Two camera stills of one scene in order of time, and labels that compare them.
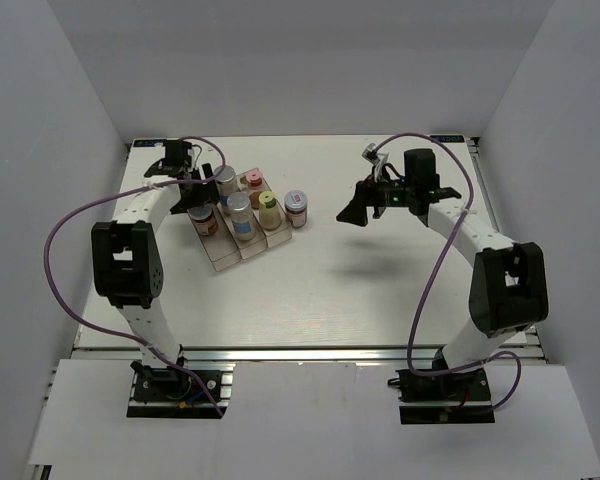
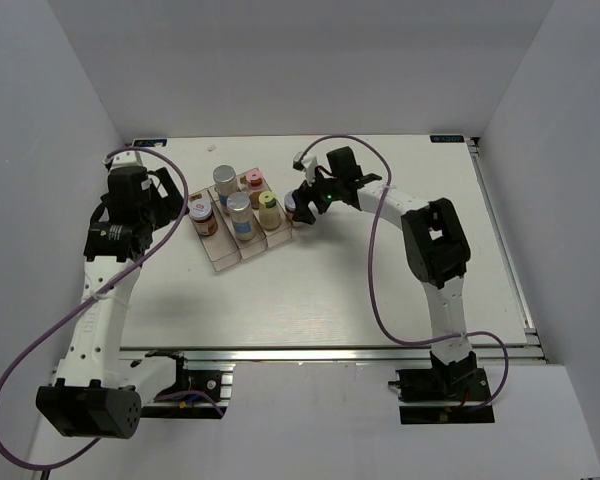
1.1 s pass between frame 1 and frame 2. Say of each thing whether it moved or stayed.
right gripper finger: moved
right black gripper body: moved
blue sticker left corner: stayed
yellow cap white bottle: stayed
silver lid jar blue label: stayed
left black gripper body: moved
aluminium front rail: stayed
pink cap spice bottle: stayed
